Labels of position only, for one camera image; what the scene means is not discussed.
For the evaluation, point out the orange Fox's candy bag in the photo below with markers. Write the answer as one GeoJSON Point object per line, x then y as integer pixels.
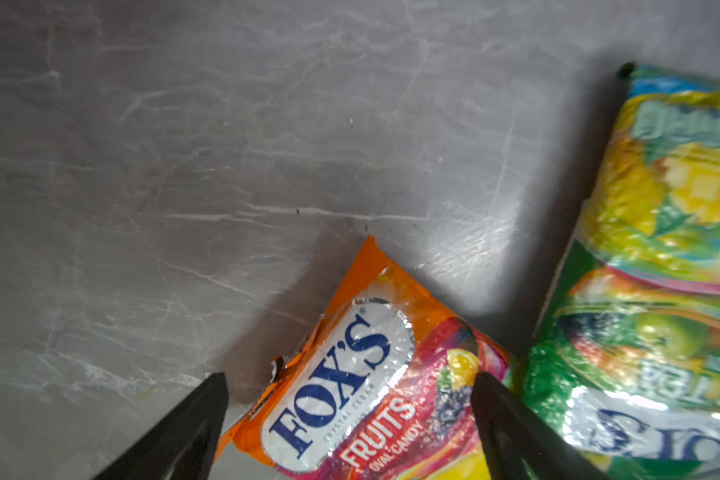
{"type": "Point", "coordinates": [381, 388]}

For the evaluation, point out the green Fox's candy bag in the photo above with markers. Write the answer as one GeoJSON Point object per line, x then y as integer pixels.
{"type": "Point", "coordinates": [626, 366]}

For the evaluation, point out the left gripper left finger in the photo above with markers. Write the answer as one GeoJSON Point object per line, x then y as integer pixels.
{"type": "Point", "coordinates": [183, 444]}

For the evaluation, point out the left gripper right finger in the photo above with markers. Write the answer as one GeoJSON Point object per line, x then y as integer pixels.
{"type": "Point", "coordinates": [516, 441]}

